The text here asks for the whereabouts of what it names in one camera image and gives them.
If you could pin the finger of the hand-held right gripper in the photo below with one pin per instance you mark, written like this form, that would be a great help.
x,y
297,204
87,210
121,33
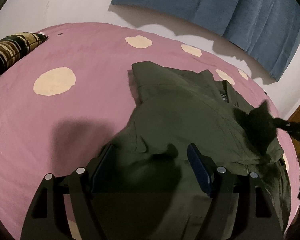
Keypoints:
x,y
293,128

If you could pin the dark green jacket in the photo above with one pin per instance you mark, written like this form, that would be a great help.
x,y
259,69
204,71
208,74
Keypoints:
x,y
177,105

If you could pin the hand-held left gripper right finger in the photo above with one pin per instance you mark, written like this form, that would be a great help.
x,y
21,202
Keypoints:
x,y
198,170

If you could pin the blue curtain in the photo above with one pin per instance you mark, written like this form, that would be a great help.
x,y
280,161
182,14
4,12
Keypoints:
x,y
215,2

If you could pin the pink bedsheet with cream dots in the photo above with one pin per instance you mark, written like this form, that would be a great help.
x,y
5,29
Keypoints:
x,y
77,117

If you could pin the plaid yellow black pillow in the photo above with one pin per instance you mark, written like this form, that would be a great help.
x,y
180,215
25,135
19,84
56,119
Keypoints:
x,y
7,52

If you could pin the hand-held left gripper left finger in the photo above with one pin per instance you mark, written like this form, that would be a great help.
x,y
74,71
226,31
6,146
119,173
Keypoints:
x,y
103,166

